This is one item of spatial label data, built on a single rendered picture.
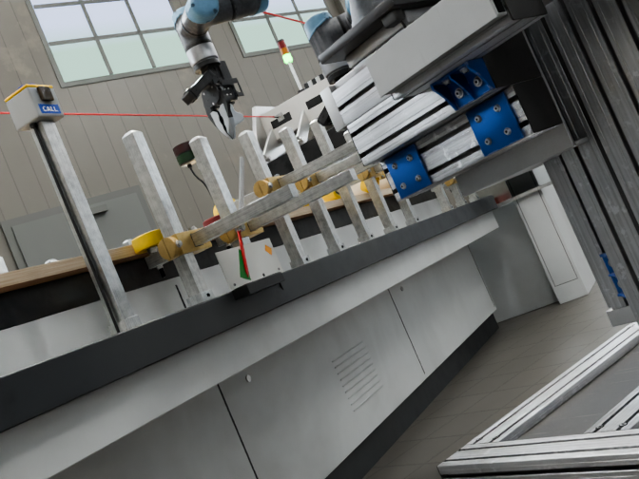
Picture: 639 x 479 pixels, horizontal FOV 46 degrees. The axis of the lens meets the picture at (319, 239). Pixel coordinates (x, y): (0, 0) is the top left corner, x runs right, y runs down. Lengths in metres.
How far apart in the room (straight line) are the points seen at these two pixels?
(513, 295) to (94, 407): 3.36
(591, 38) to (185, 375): 1.02
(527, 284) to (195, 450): 2.92
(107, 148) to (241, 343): 5.80
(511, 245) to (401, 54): 3.28
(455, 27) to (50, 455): 0.93
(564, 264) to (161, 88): 4.96
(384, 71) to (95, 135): 6.36
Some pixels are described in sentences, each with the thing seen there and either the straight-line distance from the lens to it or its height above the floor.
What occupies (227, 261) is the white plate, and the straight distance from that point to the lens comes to 1.83.
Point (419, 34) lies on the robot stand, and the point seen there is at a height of 0.93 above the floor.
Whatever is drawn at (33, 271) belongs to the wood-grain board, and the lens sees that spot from 1.65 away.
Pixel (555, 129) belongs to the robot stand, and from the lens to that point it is 1.39.
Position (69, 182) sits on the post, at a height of 1.02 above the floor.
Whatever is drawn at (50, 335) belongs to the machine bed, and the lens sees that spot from 1.69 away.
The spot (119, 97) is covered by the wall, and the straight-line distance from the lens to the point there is 7.78.
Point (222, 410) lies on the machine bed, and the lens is 2.01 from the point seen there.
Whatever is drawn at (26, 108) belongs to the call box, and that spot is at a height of 1.18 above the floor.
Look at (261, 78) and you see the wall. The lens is 8.69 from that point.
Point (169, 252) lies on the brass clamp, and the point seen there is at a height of 0.83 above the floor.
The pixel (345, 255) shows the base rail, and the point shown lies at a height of 0.68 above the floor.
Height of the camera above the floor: 0.64
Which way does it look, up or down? 3 degrees up
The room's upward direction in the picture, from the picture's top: 23 degrees counter-clockwise
